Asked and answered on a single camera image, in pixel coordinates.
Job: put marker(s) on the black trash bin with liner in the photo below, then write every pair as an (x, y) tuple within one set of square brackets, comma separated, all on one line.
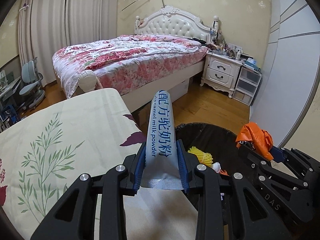
[(220, 143)]

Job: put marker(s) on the plastic drawer storage unit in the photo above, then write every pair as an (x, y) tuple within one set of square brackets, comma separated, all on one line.
[(247, 85)]

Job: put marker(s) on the white bedside nightstand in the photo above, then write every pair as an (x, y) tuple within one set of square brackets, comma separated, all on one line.
[(221, 73)]

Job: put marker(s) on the yellow foam fruit net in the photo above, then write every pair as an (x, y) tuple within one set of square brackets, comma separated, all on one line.
[(203, 157)]

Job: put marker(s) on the floral pattern tablecloth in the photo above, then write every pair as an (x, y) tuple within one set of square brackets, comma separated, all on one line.
[(43, 154)]

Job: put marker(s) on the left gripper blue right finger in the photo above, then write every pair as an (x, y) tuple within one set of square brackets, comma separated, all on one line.
[(183, 166)]

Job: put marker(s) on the white tufted headboard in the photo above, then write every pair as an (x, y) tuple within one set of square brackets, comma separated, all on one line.
[(176, 22)]

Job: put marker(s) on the white sliding wardrobe door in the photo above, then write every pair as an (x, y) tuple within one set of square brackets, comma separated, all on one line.
[(290, 70)]

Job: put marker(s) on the small red orange wrapper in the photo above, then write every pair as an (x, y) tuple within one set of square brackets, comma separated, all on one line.
[(223, 172)]

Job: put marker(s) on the white plastic bag ball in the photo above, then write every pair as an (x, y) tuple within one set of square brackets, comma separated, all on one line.
[(216, 167)]

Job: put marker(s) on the light blue desk chair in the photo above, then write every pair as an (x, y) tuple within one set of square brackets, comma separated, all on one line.
[(32, 89)]

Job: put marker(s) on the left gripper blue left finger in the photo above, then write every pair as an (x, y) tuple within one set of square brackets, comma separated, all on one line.
[(138, 166)]

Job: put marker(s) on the bed with floral quilt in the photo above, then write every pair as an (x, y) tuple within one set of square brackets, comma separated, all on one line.
[(137, 66)]

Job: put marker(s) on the beige curtains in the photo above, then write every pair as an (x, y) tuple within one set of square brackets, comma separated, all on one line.
[(45, 26)]

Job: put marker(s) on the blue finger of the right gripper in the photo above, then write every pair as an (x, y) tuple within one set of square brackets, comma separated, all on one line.
[(245, 148), (277, 154)]

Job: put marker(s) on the study desk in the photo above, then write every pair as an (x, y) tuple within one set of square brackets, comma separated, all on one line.
[(9, 91)]

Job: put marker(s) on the milk powder sachet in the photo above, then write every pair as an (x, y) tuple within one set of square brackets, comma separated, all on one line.
[(161, 159)]

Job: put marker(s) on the white box under bed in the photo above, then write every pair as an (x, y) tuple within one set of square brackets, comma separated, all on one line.
[(179, 90)]

